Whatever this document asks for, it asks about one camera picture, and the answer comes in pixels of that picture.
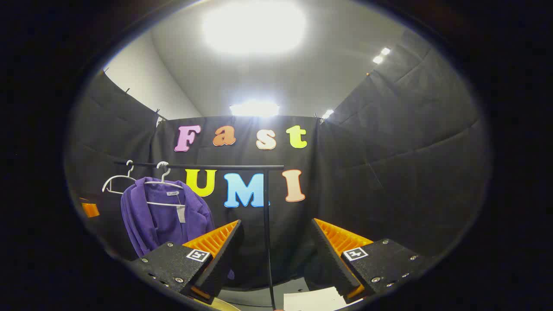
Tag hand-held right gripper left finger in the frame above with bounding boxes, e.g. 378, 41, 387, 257
129, 219, 243, 305

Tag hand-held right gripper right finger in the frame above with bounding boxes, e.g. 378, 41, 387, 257
309, 218, 435, 304

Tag purple knitted sweater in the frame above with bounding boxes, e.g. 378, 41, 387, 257
120, 176, 236, 279

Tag white clothes hanger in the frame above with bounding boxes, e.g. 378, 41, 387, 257
144, 161, 187, 208
102, 160, 138, 196

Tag black clothes rack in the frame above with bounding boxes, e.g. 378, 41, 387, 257
114, 161, 286, 311

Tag white paper sheet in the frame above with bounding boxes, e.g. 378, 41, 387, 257
283, 286, 364, 311

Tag black backdrop cloth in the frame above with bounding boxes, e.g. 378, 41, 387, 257
65, 30, 491, 290

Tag ceiling light panel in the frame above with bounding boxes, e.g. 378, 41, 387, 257
229, 102, 280, 118
201, 0, 307, 54

